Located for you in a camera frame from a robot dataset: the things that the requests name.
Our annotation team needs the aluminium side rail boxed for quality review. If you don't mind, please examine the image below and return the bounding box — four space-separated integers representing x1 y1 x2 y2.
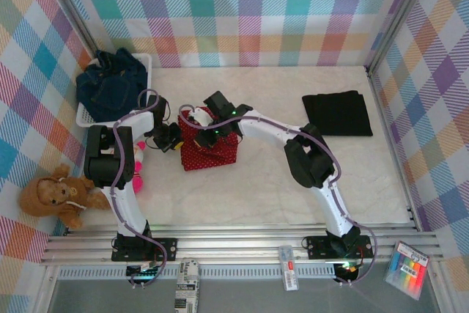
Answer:
365 65 426 233

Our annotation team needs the newsprint pattern box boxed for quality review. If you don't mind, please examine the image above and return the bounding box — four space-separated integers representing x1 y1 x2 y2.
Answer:
174 257 201 313

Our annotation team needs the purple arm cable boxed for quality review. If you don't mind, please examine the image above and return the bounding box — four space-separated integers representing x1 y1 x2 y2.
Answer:
177 104 378 287
109 88 173 288

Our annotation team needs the white plastic basket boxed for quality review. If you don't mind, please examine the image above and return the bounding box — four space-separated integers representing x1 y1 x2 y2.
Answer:
75 52 153 130

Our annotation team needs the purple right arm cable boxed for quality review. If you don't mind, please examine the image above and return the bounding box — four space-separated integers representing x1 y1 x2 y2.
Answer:
177 104 378 287

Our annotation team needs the aluminium frame rail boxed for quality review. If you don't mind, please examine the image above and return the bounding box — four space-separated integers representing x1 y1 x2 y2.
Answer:
38 227 446 266

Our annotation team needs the rainbow marker pack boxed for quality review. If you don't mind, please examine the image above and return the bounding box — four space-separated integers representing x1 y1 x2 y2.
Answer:
383 240 430 301

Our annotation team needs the pink striped plush doll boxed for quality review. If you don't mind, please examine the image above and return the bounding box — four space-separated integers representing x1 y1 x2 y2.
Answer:
131 140 147 194

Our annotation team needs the red white-dotted skirt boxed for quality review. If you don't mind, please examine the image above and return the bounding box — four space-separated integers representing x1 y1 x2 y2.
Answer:
177 106 239 172

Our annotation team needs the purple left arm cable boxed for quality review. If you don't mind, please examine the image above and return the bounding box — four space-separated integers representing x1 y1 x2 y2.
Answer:
109 88 173 288

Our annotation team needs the denim skirt with patch pockets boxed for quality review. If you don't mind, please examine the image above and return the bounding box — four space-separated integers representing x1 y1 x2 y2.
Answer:
75 67 149 123

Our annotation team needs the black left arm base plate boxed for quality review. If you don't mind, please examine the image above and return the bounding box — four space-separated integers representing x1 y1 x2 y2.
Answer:
111 236 179 263

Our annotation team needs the clear box with red label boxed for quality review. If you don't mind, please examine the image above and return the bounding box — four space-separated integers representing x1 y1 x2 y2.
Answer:
277 244 300 291

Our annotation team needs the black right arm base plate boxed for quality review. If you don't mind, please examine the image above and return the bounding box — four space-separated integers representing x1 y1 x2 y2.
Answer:
306 235 374 259

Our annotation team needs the brown teddy bear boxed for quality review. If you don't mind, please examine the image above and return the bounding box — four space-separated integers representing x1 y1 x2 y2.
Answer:
18 162 113 229

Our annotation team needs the black skirt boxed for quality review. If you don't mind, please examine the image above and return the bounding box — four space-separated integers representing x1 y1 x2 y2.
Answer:
301 89 374 138

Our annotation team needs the grey slotted cable duct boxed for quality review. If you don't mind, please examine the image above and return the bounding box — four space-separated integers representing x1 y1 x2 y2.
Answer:
58 267 336 280

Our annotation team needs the aluminium corner post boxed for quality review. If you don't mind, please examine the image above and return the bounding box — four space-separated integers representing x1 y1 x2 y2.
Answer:
38 0 103 61
364 0 440 72

